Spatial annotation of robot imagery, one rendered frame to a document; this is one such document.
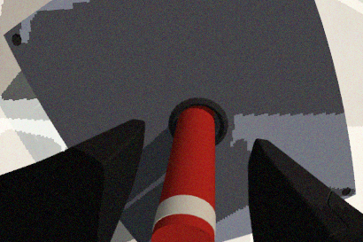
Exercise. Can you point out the red peg with white band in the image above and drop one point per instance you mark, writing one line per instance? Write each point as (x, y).
(186, 208)

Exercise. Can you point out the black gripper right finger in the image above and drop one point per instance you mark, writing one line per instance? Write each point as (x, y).
(287, 204)

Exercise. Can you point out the dark grey sloped panel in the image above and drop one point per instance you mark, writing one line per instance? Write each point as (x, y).
(263, 67)

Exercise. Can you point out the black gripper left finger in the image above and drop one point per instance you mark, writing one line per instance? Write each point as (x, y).
(76, 195)

